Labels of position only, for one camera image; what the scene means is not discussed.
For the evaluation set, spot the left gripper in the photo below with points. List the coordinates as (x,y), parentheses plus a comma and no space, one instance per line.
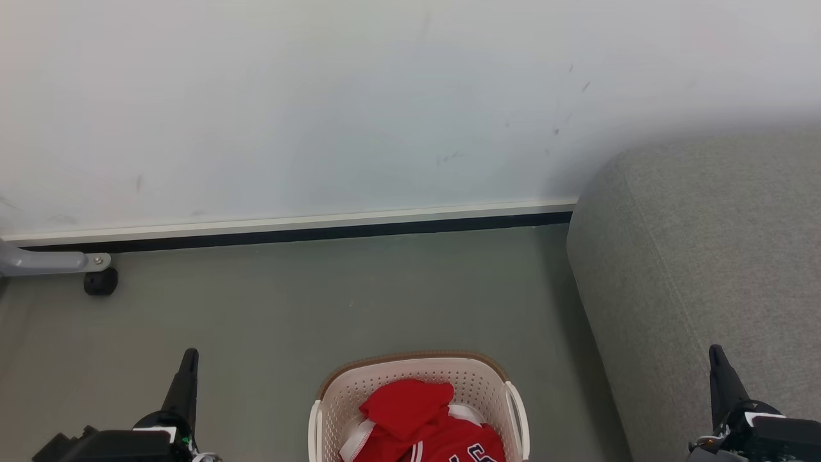
(115,446)

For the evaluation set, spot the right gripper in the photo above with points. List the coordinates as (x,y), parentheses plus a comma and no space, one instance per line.
(770,439)

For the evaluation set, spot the grey fabric sofa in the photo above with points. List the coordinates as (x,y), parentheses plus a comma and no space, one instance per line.
(718,256)

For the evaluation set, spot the black caster wheel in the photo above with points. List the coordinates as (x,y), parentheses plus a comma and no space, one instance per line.
(101,282)

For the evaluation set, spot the grey metal stand leg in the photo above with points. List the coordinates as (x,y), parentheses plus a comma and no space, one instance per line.
(45,263)

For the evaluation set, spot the white and black baseboard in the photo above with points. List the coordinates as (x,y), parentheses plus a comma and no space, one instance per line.
(288,230)

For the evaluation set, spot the cream perforated laundry basket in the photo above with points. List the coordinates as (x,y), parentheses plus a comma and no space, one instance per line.
(474,382)

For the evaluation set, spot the red basketball jersey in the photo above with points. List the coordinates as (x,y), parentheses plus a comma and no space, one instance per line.
(458,443)

